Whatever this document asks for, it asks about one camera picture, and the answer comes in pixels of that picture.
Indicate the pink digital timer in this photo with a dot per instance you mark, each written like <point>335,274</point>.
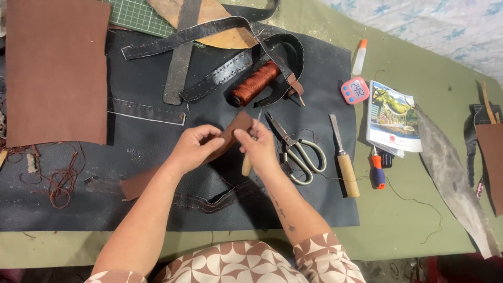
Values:
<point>355,91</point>

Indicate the orange and blue tool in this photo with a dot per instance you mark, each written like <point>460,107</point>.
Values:
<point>378,173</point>

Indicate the white blue floral cloth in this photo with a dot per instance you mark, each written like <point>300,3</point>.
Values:
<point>432,27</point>

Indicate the metal scissors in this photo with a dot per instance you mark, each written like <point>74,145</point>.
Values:
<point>296,151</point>

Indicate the brown leather piece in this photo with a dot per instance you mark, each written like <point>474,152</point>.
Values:
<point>491,165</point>

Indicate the person's right hand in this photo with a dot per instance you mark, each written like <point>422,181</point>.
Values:
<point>262,153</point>

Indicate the person's left hand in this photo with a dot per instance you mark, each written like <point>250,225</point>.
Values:
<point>190,148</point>

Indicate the large black leather sheet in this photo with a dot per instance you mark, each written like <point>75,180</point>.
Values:
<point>149,145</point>

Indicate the small black object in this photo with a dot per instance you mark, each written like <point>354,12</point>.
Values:
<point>387,159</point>

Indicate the red object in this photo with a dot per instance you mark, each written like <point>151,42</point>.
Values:
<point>459,271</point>

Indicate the loose black thread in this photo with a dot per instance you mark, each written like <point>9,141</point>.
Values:
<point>416,202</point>

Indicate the brown thread spool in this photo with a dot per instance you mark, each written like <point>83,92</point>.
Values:
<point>255,82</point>

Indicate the large brown leather sheet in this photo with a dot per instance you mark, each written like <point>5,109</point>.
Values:
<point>57,70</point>

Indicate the tan wooden stick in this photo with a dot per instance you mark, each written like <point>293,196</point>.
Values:
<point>488,104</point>

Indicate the tangled brown thread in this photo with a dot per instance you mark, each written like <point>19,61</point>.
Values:
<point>63,184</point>

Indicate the small whitish scrap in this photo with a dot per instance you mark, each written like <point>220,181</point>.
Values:
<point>32,163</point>

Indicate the green table cloth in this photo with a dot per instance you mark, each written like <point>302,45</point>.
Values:
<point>393,220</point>

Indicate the brown leather strip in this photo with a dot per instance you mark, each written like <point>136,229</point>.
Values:
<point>237,125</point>

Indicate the picture cover booklet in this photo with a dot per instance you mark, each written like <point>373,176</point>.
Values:
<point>393,118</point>

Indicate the brown white patterned shirt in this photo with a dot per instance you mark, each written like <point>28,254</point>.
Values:
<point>235,263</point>

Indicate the tan leather piece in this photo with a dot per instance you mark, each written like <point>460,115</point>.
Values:
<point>228,37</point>

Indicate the green cutting mat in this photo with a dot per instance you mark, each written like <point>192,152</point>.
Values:
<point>137,15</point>

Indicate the white glue bottle orange cap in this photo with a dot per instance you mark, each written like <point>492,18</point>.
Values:
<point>359,61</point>

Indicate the grey leather scrap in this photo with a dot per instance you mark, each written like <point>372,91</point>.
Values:
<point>452,177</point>

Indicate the black stitched curved piece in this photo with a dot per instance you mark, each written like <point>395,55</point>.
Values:
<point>196,203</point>

